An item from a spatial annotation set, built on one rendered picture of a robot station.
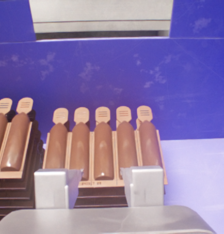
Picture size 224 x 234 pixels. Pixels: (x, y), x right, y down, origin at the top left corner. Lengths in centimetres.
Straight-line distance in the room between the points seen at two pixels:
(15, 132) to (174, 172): 18
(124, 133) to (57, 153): 6
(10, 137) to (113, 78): 12
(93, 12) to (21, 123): 56
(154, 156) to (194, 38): 11
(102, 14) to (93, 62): 52
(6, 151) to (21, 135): 2
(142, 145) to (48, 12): 60
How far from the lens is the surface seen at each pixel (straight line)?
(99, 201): 28
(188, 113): 36
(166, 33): 90
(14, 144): 27
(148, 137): 28
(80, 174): 16
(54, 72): 31
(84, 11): 81
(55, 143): 28
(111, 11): 81
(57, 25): 84
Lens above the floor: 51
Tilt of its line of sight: 45 degrees down
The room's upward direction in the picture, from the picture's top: 1 degrees counter-clockwise
